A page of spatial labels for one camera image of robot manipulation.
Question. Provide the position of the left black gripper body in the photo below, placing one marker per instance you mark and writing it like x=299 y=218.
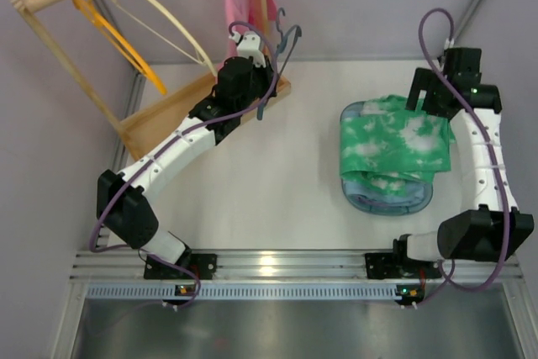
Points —
x=261 y=77

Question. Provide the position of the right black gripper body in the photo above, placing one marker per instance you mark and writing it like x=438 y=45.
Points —
x=420 y=82

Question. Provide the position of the green tie-dye trousers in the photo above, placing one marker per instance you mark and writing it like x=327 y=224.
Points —
x=385 y=147

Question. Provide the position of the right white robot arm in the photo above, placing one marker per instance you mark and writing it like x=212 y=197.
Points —
x=489 y=226

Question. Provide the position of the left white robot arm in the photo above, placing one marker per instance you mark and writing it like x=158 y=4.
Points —
x=125 y=197

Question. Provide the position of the cream plastic hanger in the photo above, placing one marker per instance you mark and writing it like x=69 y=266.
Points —
x=199 y=56

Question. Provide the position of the orange plastic hanger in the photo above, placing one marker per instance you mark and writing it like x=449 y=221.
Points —
x=89 y=11

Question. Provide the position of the pink garment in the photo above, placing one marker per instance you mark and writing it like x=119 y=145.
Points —
x=244 y=1

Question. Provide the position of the wooden clothes rack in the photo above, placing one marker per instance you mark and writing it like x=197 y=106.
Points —
x=141 y=131

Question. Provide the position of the light blue folded cloth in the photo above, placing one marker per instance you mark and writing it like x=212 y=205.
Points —
x=387 y=157

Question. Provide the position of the blue plastic tray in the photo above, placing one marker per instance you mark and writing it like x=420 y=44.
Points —
x=393 y=193

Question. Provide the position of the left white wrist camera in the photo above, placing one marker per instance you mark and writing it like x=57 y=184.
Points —
x=248 y=46

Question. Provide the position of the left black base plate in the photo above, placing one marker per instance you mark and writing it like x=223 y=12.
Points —
x=202 y=265

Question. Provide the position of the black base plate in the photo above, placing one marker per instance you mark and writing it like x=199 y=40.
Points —
x=383 y=265
x=202 y=265

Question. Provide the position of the perforated grey cable duct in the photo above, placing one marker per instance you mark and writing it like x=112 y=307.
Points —
x=268 y=291

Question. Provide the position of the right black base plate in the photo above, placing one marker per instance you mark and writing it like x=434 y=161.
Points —
x=383 y=265

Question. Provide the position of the aluminium mounting rail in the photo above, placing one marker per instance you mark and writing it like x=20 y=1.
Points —
x=245 y=265

